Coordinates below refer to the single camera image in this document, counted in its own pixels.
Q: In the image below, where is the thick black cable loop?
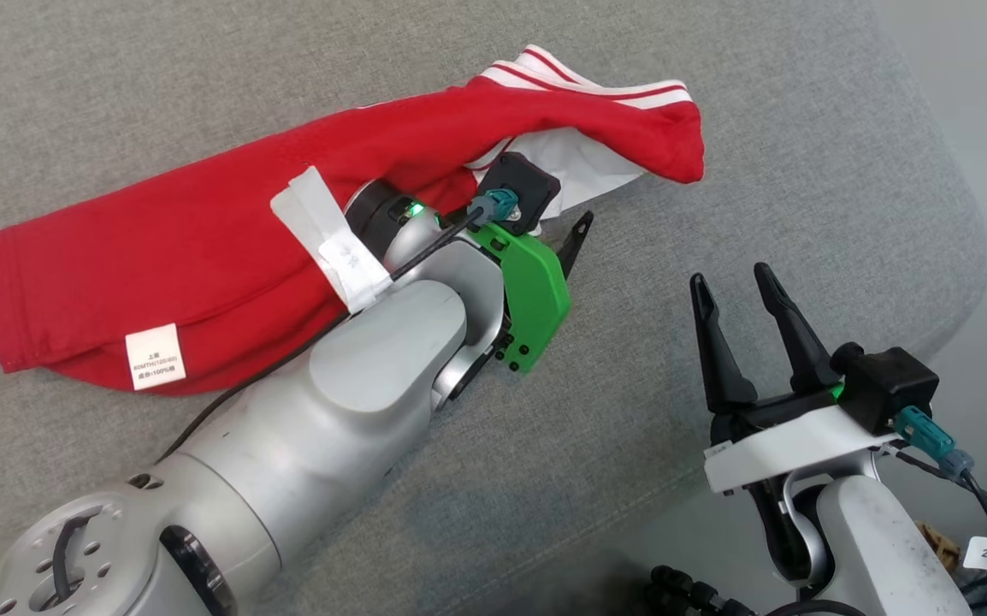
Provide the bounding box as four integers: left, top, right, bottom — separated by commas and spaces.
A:
763, 599, 871, 616

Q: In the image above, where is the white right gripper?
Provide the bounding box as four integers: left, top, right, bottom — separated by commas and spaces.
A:
689, 262, 901, 495

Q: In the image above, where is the teal cable connector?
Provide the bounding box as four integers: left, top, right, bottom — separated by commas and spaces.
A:
470, 188, 520, 228
894, 406, 973, 480

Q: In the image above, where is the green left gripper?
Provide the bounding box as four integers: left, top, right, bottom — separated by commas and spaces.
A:
468, 210, 595, 375

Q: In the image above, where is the small brown object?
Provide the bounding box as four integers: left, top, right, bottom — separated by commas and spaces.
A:
919, 520, 963, 576

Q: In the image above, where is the red white Bulls jersey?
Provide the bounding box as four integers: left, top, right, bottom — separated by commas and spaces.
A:
0, 44, 706, 396

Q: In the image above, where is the black corrugated conduit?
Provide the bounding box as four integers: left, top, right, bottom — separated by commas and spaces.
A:
646, 563, 759, 616

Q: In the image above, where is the black right camera cable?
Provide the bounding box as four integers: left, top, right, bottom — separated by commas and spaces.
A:
878, 445, 987, 600

